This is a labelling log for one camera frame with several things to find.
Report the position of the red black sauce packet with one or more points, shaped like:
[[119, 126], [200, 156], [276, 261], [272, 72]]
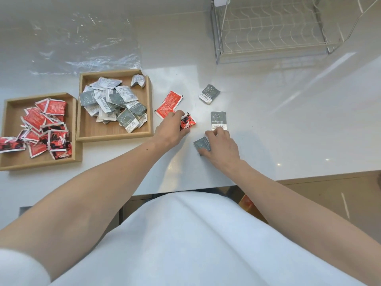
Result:
[[189, 121]]

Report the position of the pile of red packets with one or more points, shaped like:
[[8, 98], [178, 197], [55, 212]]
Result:
[[44, 128]]

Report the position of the person's left forearm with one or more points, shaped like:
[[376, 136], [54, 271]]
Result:
[[89, 193]]

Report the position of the grey seasoning packet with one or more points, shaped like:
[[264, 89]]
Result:
[[209, 94], [218, 119], [202, 143]]

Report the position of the white shirt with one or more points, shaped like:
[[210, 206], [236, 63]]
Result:
[[190, 244]]

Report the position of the clear plastic bag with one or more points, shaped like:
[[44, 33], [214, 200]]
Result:
[[86, 47]]

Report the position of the person's left hand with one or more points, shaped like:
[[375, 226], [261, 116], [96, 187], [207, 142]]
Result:
[[168, 131]]

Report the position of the person's right forearm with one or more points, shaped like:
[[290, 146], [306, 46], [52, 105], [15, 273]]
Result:
[[297, 217]]

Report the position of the person's right hand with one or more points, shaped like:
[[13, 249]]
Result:
[[221, 147]]

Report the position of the person's left thumb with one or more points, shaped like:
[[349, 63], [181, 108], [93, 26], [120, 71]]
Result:
[[184, 132]]

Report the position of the pile of grey packets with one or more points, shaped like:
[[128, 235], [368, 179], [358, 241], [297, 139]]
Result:
[[111, 102]]

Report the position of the person's right thumb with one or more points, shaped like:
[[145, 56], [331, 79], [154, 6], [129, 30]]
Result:
[[204, 151]]

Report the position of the wooden tray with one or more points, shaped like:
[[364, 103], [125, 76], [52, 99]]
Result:
[[95, 131], [12, 116]]

